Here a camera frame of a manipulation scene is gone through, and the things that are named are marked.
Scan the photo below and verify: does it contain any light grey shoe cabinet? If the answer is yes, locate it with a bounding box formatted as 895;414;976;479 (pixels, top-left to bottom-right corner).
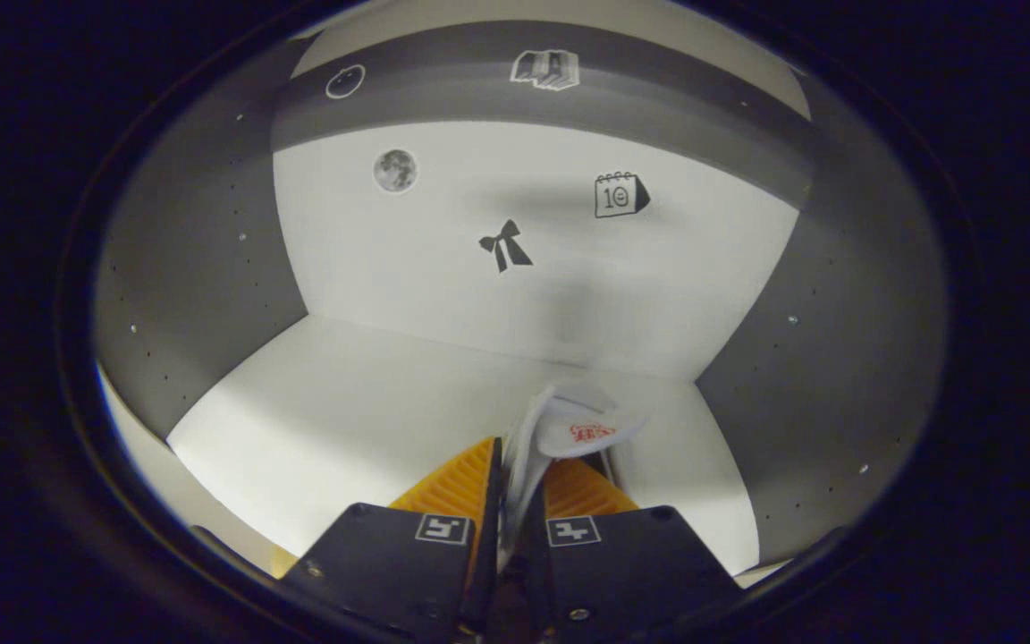
90;0;950;582

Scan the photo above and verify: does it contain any white cabinet shelf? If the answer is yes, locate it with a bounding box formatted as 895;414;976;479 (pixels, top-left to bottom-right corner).
166;313;762;578

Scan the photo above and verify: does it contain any white canvas shoe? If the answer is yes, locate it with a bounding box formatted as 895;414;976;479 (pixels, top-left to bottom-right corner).
497;380;650;573

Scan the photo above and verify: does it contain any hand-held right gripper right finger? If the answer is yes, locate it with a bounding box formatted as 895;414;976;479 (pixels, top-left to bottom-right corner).
515;456;744;644

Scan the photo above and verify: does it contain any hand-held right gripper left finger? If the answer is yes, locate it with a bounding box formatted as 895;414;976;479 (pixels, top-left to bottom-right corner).
278;436;505;644

